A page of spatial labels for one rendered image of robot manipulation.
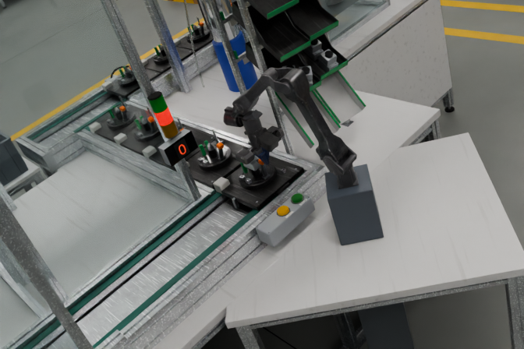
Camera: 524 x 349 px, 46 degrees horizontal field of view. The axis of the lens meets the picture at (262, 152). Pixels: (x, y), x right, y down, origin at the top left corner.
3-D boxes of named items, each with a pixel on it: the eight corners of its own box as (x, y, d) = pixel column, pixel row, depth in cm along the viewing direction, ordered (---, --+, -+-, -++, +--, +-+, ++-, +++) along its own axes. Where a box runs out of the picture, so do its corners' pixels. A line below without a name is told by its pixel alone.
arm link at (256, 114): (263, 107, 203) (242, 103, 209) (253, 116, 200) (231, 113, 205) (269, 124, 206) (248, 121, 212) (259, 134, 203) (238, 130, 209)
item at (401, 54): (457, 108, 397) (439, -19, 351) (347, 212, 346) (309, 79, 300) (373, 89, 445) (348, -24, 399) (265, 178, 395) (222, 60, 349)
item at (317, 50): (323, 55, 233) (324, 42, 227) (314, 61, 232) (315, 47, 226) (309, 43, 237) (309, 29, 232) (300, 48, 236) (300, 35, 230)
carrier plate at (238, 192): (304, 171, 225) (303, 167, 224) (258, 211, 214) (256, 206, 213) (260, 155, 242) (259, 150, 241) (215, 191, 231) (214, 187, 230)
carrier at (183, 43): (228, 33, 355) (221, 12, 348) (196, 53, 344) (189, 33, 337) (203, 29, 372) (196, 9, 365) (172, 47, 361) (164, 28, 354)
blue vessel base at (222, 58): (263, 79, 315) (248, 30, 300) (242, 94, 308) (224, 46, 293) (244, 74, 326) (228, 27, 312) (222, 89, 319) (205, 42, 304)
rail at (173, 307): (331, 187, 228) (324, 163, 222) (140, 359, 187) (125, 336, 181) (320, 183, 231) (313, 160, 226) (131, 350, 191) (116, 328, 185)
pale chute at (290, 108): (337, 131, 233) (341, 127, 229) (310, 149, 229) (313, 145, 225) (293, 73, 238) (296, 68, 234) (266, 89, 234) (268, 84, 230)
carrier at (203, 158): (258, 154, 243) (249, 128, 236) (213, 190, 232) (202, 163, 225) (220, 140, 260) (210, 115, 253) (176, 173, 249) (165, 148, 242)
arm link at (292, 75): (301, 65, 182) (286, 69, 187) (287, 78, 178) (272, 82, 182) (352, 153, 192) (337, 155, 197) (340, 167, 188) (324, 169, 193)
